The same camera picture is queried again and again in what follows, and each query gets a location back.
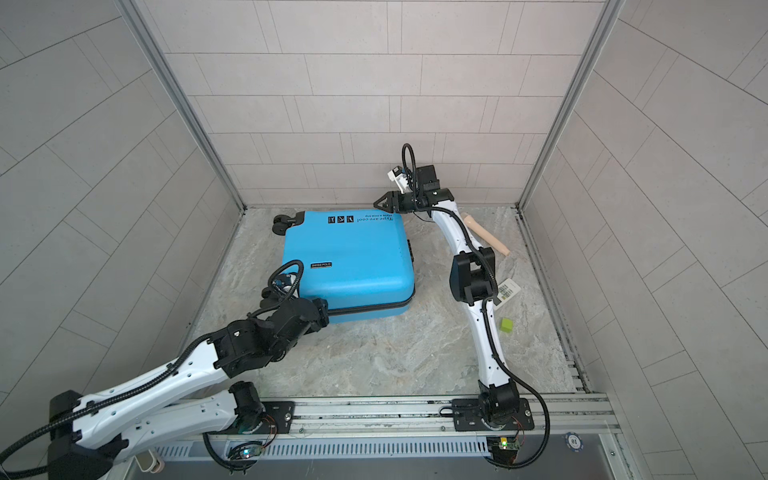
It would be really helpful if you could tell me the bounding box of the round blue white sticker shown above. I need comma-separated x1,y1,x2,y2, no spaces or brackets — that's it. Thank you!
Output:
565,432,584,452

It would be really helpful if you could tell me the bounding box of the blue hard-shell suitcase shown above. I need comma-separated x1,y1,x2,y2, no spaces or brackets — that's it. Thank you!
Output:
272,209,415,324

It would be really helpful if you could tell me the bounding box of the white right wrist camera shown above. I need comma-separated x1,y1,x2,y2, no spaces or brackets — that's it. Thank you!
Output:
387,167,411,191

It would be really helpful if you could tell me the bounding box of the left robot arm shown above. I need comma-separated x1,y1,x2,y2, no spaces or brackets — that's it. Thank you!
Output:
1,297,329,479

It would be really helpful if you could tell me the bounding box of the beige wooden handle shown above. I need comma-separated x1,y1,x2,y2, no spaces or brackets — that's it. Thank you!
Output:
463,215,510,257

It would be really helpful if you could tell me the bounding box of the small green block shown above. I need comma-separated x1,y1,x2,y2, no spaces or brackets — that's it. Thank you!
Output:
499,318,515,333

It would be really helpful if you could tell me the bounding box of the right circuit board with wires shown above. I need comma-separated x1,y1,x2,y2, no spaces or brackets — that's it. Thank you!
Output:
486,437,521,468

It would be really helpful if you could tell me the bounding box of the small white pink object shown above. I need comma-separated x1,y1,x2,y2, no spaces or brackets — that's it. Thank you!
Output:
134,450,165,474

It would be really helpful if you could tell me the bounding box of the small white remote control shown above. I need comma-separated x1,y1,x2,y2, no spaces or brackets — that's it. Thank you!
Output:
494,278,521,308

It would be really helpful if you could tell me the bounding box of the white ventilation grille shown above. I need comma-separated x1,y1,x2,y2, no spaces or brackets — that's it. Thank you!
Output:
156,437,490,462

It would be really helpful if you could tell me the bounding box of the circuit board with wires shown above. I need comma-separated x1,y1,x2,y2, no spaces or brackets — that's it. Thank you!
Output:
486,437,521,468
227,441,266,462

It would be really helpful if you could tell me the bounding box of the left circuit board with wires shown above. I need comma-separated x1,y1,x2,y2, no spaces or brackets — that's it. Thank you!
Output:
227,441,266,462

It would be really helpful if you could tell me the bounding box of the aluminium mounting rail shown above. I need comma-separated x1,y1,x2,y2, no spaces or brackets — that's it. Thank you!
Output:
119,392,619,444

